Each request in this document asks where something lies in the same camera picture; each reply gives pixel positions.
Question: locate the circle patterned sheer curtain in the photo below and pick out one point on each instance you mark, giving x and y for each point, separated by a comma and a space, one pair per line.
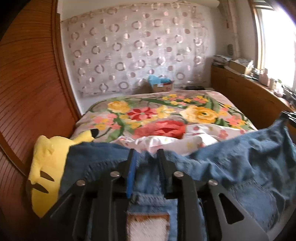
116, 49

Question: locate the yellow Pikachu plush toy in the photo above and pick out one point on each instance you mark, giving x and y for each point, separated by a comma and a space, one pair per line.
47, 168

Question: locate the white strawberry print quilt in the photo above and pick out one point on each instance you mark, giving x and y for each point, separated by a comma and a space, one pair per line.
196, 136

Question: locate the blue denim jeans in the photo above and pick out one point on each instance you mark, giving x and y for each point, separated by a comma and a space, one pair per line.
256, 168

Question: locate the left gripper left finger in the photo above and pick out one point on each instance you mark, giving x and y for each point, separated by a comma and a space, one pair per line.
123, 177

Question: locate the wooden side cabinet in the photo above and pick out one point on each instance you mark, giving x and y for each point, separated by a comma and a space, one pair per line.
259, 104

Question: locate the pink bottle on cabinet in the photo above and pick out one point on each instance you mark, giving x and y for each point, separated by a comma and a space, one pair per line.
264, 78

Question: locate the window with wooden frame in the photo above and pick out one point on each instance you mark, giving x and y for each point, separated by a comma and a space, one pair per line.
275, 31

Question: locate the floral brown bedspread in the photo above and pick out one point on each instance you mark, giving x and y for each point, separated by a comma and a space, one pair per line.
160, 114

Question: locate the wooden wardrobe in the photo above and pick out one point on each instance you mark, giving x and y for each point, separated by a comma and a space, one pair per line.
35, 100

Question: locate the cardboard box on cabinet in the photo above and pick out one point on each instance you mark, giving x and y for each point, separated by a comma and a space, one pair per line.
242, 66

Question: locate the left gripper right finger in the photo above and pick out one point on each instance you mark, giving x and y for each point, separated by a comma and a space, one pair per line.
170, 178

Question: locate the cardboard box with blue cloth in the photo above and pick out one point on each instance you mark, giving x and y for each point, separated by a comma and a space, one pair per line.
160, 84

